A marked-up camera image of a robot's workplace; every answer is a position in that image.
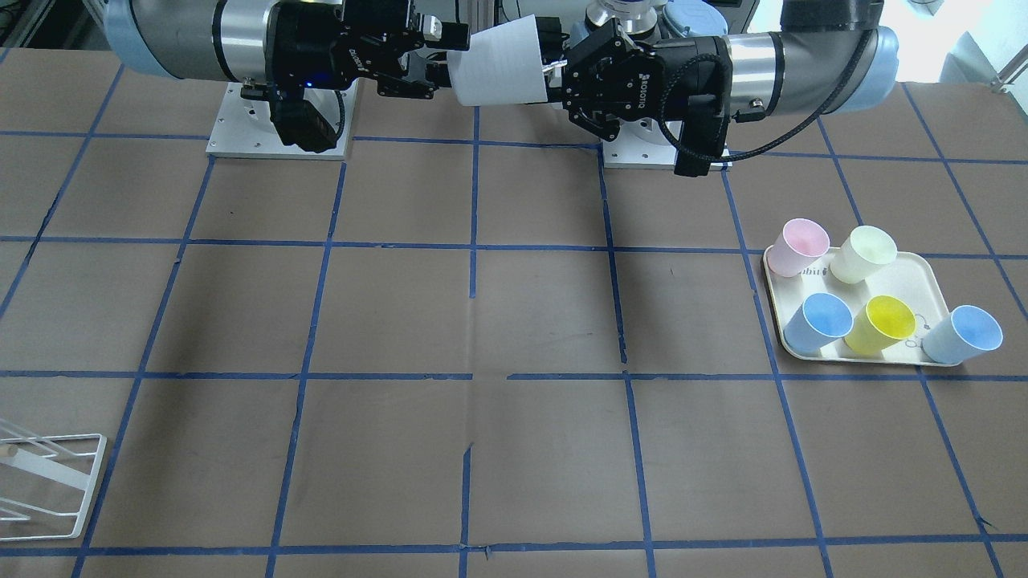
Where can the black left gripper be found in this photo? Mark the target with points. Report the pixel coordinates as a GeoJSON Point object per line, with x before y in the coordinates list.
{"type": "Point", "coordinates": [679, 66]}

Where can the pale green plastic cup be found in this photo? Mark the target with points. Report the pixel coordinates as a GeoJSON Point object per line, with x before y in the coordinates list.
{"type": "Point", "coordinates": [867, 250]}

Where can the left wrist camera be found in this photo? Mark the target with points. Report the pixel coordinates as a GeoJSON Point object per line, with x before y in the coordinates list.
{"type": "Point", "coordinates": [703, 132]}

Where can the light blue plastic cup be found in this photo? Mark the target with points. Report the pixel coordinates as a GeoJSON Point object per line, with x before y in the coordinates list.
{"type": "Point", "coordinates": [967, 332]}

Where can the cream plastic tray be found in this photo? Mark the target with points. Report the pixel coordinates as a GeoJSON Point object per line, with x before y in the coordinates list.
{"type": "Point", "coordinates": [910, 278]}

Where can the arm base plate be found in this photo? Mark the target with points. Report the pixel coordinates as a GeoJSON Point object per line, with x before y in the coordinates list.
{"type": "Point", "coordinates": [243, 130]}
{"type": "Point", "coordinates": [639, 145]}

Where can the pink plastic cup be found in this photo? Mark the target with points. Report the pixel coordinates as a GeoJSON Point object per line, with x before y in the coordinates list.
{"type": "Point", "coordinates": [802, 241]}

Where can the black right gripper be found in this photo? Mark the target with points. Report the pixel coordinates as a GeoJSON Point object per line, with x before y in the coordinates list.
{"type": "Point", "coordinates": [312, 42]}

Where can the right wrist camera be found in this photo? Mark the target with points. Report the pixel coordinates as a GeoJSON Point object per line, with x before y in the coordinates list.
{"type": "Point", "coordinates": [298, 122]}

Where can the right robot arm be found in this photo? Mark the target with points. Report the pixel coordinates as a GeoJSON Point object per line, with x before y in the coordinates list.
{"type": "Point", "coordinates": [204, 40]}

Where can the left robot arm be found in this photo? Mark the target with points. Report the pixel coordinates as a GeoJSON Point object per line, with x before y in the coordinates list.
{"type": "Point", "coordinates": [828, 56]}

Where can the aluminium frame post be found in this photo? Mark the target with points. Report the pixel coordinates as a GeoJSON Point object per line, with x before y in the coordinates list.
{"type": "Point", "coordinates": [479, 15]}

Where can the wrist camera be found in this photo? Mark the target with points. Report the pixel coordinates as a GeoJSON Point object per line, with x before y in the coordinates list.
{"type": "Point", "coordinates": [298, 122]}
{"type": "Point", "coordinates": [703, 132]}

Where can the grey plastic cup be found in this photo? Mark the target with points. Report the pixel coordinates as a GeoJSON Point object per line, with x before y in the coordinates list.
{"type": "Point", "coordinates": [503, 65]}

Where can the yellow plastic cup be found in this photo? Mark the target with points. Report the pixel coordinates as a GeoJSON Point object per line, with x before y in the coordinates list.
{"type": "Point", "coordinates": [882, 322]}

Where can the white wire cup rack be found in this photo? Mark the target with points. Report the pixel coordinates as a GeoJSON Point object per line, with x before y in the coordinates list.
{"type": "Point", "coordinates": [48, 483]}

